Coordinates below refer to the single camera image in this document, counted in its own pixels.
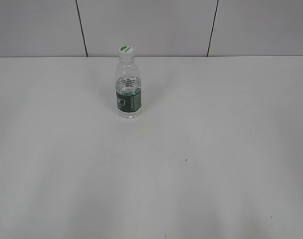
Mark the clear plastic water bottle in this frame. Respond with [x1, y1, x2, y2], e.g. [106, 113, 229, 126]
[115, 56, 142, 119]

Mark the white green bottle cap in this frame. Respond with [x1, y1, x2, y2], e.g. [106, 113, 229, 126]
[118, 45, 134, 60]

